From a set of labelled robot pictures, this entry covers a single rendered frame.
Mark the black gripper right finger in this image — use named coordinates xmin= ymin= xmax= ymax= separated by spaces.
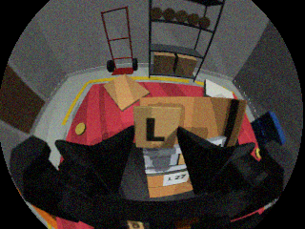
xmin=176 ymin=126 xmax=256 ymax=195

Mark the yellow flat disc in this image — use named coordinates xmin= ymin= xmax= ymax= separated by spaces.
xmin=255 ymin=148 xmax=260 ymax=159
xmin=75 ymin=123 xmax=87 ymax=135

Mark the white paper ticket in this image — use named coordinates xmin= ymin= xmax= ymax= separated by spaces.
xmin=163 ymin=171 xmax=190 ymax=186

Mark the white flat rectangular board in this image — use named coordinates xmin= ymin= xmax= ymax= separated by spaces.
xmin=203 ymin=79 xmax=234 ymax=99

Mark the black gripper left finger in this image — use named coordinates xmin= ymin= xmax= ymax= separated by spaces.
xmin=54 ymin=126 xmax=134 ymax=196

